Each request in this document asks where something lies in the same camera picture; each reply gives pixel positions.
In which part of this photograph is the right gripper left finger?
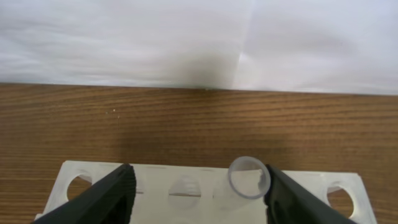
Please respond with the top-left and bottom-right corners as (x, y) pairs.
(32, 163), (137, 224)

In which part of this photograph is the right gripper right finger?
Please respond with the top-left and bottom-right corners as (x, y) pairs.
(263, 164), (359, 224)

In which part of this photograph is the clear test tube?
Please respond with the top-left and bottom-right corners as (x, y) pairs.
(227, 156), (272, 200)

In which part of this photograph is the white test tube rack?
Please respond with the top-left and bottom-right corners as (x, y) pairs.
(34, 159), (378, 224)

